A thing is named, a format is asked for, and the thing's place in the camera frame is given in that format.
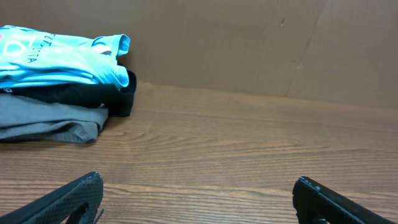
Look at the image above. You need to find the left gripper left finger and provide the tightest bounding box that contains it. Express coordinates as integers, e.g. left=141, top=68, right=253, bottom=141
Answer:
left=1, top=172, right=104, bottom=224

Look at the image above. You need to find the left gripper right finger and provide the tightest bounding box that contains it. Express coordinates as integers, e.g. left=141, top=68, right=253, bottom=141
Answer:
left=292, top=176, right=395, bottom=224

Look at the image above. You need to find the grey folded garment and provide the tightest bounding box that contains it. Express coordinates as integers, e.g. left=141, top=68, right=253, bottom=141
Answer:
left=1, top=94, right=108, bottom=143

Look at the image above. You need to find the black folded garment in stack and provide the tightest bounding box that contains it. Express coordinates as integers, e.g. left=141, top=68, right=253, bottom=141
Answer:
left=1, top=70, right=137, bottom=117

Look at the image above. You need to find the light blue printed t-shirt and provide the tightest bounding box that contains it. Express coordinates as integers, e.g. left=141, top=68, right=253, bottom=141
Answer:
left=1, top=26, right=130, bottom=89

